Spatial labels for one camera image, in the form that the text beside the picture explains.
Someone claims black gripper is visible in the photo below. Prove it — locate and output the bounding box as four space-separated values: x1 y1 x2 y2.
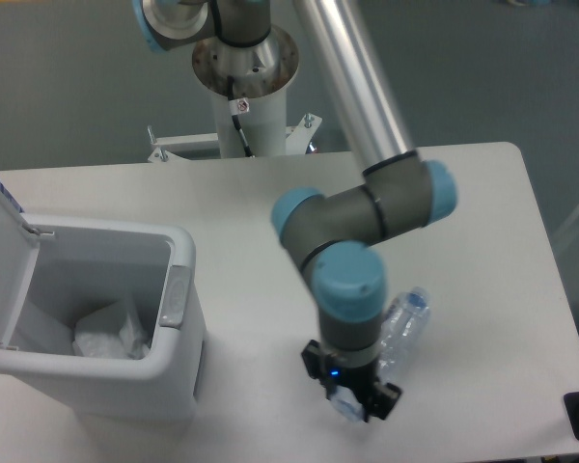
301 340 401 422

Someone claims clear plastic water bottle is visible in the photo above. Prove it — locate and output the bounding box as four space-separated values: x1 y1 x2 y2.
328 286 432 424

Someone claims white plastic wrapper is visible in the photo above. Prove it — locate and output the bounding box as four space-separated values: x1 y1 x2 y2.
72 297 151 360

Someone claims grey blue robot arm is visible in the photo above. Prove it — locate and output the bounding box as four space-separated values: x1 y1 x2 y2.
132 1 457 421

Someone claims white plastic trash can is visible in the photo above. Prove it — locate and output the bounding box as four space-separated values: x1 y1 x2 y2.
0 216 206 421

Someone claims white trash can lid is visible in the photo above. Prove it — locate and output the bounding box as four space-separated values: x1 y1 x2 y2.
0 188 40 344

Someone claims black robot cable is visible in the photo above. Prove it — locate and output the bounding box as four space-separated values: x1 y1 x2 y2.
225 74 256 159

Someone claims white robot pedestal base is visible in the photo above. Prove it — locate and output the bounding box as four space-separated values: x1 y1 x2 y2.
148 25 322 162

